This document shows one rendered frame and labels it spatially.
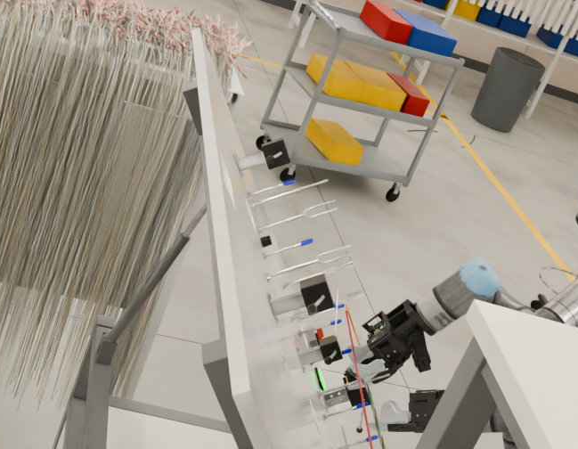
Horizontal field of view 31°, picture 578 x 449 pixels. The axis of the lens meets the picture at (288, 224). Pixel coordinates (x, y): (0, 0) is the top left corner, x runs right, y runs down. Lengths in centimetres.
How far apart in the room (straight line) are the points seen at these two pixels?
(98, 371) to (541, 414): 146
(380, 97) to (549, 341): 531
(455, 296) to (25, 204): 113
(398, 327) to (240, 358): 101
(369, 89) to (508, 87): 307
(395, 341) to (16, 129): 106
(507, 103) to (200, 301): 502
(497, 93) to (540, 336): 819
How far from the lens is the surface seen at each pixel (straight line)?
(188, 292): 462
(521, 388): 83
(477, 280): 198
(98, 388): 211
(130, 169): 262
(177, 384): 402
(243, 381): 101
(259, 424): 102
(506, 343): 88
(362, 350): 210
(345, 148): 623
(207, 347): 116
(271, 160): 173
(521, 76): 903
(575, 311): 206
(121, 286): 274
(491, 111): 913
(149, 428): 239
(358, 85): 609
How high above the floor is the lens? 221
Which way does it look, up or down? 23 degrees down
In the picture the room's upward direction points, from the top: 22 degrees clockwise
